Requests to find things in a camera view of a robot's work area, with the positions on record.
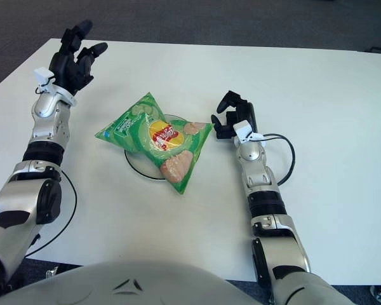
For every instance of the white plate black rim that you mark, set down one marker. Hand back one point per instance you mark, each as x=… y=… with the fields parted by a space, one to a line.
x=143 y=165

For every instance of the grey robot torso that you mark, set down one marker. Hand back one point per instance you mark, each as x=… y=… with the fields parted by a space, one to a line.
x=177 y=286

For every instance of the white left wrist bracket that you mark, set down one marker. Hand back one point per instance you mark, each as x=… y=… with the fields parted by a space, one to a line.
x=42 y=76

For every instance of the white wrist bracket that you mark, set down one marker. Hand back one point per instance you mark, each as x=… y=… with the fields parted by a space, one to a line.
x=243 y=128
x=42 y=76

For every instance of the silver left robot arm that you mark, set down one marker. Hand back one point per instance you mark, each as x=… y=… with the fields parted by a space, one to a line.
x=47 y=108

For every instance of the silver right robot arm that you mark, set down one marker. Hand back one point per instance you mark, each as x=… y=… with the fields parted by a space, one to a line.
x=251 y=155

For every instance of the green chips snack bag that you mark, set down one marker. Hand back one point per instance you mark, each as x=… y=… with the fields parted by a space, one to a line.
x=146 y=133

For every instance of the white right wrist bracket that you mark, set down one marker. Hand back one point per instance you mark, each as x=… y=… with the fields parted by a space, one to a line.
x=243 y=128

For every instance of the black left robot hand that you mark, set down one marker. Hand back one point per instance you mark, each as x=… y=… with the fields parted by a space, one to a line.
x=68 y=70

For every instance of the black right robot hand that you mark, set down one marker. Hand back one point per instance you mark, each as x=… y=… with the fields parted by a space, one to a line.
x=246 y=111

